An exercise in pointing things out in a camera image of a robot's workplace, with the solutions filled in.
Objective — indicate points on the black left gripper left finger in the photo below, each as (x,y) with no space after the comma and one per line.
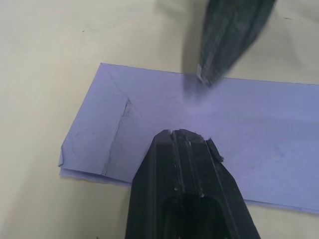
(154,189)

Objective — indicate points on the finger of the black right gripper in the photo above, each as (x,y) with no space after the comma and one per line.
(211,37)
(239,30)

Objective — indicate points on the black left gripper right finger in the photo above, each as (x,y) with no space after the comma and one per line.
(219,196)

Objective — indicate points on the purple paper sheet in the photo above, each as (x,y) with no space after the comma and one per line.
(259,124)

